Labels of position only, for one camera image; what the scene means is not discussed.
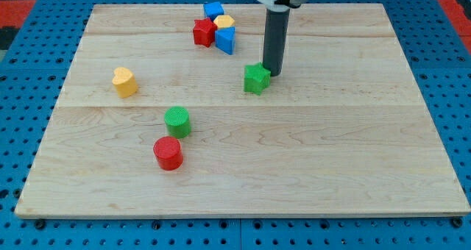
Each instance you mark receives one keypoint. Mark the green cylinder block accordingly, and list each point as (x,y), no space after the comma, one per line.
(177,121)

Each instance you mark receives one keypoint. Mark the blue cube block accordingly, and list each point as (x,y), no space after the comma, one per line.
(213,9)

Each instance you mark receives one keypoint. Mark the red star block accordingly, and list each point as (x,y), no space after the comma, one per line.
(204,32)

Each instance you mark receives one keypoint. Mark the red cylinder block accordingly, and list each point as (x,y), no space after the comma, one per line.
(168,153)

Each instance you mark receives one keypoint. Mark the blue triangle block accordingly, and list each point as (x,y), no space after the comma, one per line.
(225,39)

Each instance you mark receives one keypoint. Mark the yellow heart block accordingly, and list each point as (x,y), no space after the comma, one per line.
(124,82)

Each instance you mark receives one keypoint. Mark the yellow hexagon block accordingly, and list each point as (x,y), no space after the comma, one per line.
(224,21)

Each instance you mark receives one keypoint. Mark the green star block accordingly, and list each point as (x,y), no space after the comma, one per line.
(256,78)

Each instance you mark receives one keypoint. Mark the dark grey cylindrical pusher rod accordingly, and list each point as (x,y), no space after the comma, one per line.
(274,41)

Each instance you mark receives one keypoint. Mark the light wooden board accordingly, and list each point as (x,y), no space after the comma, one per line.
(343,132)

